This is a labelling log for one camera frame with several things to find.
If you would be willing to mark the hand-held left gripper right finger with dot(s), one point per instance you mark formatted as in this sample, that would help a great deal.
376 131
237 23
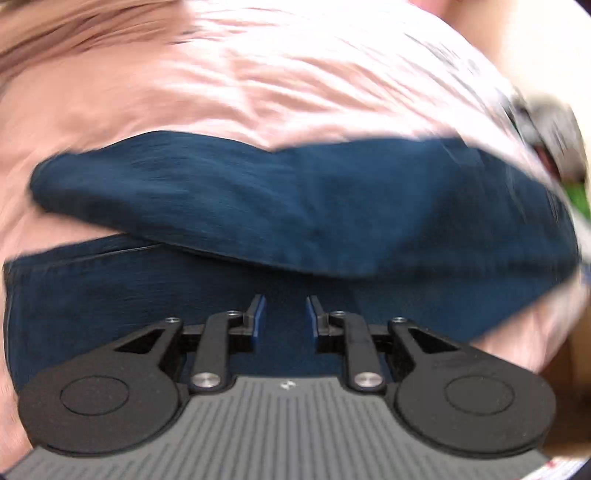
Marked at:
311 323

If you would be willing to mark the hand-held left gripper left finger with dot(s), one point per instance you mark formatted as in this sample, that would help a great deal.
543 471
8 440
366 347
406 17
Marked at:
259 323

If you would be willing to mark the dark blue denim jeans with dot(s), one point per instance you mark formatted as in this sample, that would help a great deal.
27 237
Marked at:
277 207

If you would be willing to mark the green knit sweater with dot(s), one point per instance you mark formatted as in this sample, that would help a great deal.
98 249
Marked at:
579 194

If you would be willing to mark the grey garment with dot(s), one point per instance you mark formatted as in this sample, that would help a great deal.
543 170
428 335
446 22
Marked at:
551 134

